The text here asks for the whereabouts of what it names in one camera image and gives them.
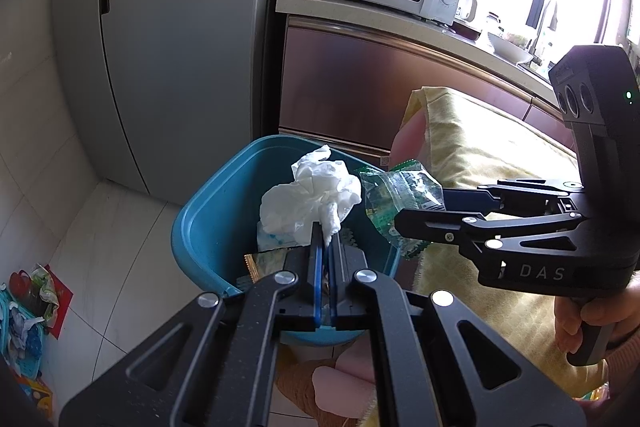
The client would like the green snack wrapper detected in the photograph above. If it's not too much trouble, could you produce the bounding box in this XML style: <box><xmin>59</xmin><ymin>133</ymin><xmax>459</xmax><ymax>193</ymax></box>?
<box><xmin>359</xmin><ymin>159</ymin><xmax>446</xmax><ymax>258</ymax></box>

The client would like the white tissue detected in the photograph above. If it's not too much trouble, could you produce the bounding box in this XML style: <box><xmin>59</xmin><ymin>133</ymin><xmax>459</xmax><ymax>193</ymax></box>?
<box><xmin>260</xmin><ymin>145</ymin><xmax>362</xmax><ymax>248</ymax></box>

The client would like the pink and brown plush cloth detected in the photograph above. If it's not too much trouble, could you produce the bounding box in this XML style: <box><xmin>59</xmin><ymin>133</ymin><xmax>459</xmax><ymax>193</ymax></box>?
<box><xmin>275</xmin><ymin>347</ymin><xmax>381</xmax><ymax>427</ymax></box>

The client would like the brown snack wrapper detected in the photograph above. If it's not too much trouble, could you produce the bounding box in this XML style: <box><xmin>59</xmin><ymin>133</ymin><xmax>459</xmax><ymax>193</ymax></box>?
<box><xmin>243</xmin><ymin>252</ymin><xmax>286</xmax><ymax>290</ymax></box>

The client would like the kitchen counter with brown cabinets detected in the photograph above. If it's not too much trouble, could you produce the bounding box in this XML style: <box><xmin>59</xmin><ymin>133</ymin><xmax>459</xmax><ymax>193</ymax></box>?
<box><xmin>275</xmin><ymin>0</ymin><xmax>576</xmax><ymax>158</ymax></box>

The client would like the blue trash bin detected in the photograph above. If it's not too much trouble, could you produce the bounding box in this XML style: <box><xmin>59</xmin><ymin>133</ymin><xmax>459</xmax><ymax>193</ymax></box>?
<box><xmin>171</xmin><ymin>134</ymin><xmax>403</xmax><ymax>348</ymax></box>

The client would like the blue patterned plastic bag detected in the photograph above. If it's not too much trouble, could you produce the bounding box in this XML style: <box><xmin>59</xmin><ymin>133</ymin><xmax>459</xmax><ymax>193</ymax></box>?
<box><xmin>0</xmin><ymin>289</ymin><xmax>48</xmax><ymax>380</ymax></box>

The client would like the yellow patterned tablecloth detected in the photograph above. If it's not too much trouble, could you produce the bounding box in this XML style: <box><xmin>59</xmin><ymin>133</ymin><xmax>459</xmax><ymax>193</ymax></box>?
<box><xmin>402</xmin><ymin>87</ymin><xmax>611</xmax><ymax>398</ymax></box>

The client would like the grey refrigerator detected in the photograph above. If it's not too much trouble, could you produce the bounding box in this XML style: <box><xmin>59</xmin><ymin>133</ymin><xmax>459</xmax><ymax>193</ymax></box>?
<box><xmin>52</xmin><ymin>0</ymin><xmax>286</xmax><ymax>198</ymax></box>

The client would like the white ceramic bowl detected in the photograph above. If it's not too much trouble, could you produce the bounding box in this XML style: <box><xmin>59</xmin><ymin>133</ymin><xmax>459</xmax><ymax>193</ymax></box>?
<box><xmin>486</xmin><ymin>32</ymin><xmax>535</xmax><ymax>62</ymax></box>

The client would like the person's right hand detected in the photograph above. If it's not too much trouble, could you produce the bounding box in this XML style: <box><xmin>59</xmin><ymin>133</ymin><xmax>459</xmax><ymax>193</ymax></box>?
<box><xmin>554</xmin><ymin>272</ymin><xmax>640</xmax><ymax>354</ymax></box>

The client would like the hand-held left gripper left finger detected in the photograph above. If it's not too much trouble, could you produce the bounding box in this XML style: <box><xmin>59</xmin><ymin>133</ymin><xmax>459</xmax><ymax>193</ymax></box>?
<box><xmin>59</xmin><ymin>223</ymin><xmax>326</xmax><ymax>427</ymax></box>

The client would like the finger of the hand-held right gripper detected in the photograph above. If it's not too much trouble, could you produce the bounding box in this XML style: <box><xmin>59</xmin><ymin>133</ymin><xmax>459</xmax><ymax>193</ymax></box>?
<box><xmin>440</xmin><ymin>179</ymin><xmax>583</xmax><ymax>214</ymax></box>
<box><xmin>394</xmin><ymin>207</ymin><xmax>591</xmax><ymax>258</ymax></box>

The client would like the colourful printed box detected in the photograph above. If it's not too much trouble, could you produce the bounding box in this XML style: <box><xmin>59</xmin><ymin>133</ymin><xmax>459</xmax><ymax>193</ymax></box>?
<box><xmin>20</xmin><ymin>377</ymin><xmax>53</xmax><ymax>423</ymax></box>

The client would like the pink cushion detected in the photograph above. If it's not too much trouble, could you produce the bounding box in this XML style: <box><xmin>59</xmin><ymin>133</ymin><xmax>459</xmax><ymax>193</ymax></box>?
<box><xmin>390</xmin><ymin>112</ymin><xmax>428</xmax><ymax>172</ymax></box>

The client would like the blue dotted tissue packet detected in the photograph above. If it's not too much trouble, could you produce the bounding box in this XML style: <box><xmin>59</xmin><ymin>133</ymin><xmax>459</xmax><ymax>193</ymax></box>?
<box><xmin>256</xmin><ymin>221</ymin><xmax>301</xmax><ymax>253</ymax></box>

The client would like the dark round lidded container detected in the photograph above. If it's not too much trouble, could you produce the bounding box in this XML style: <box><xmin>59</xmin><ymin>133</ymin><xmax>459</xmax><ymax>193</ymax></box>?
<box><xmin>452</xmin><ymin>19</ymin><xmax>483</xmax><ymax>42</ymax></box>

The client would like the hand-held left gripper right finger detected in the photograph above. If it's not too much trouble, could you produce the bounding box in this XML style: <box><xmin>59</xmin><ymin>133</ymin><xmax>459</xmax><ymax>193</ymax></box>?
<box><xmin>327</xmin><ymin>232</ymin><xmax>588</xmax><ymax>427</ymax></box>

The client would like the person's right forearm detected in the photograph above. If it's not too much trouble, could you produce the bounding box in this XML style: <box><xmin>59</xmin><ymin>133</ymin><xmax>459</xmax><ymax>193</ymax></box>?
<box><xmin>605</xmin><ymin>322</ymin><xmax>640</xmax><ymax>363</ymax></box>

